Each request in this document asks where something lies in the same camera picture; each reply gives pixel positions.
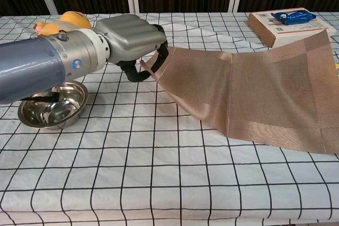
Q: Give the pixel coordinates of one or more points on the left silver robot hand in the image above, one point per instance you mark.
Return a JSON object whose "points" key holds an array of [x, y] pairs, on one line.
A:
{"points": [[127, 38]]}

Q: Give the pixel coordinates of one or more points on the stainless steel bowl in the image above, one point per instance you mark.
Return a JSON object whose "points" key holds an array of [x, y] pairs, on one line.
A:
{"points": [[53, 116]]}

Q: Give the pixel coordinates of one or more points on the brown woven placemat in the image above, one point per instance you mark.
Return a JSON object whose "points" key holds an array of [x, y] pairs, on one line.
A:
{"points": [[251, 91]]}

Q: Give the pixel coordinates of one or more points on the yellow plush duck toy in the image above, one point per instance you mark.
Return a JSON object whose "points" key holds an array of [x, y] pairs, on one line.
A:
{"points": [[74, 19]]}

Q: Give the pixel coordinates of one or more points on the white black-checked tablecloth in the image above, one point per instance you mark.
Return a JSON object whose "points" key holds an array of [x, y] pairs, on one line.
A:
{"points": [[132, 170]]}

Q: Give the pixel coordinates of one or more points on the white cardboard box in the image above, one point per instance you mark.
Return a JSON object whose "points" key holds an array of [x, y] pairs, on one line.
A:
{"points": [[265, 30]]}

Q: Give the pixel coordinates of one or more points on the blue snack packet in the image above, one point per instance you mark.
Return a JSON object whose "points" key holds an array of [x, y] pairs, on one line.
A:
{"points": [[294, 17]]}

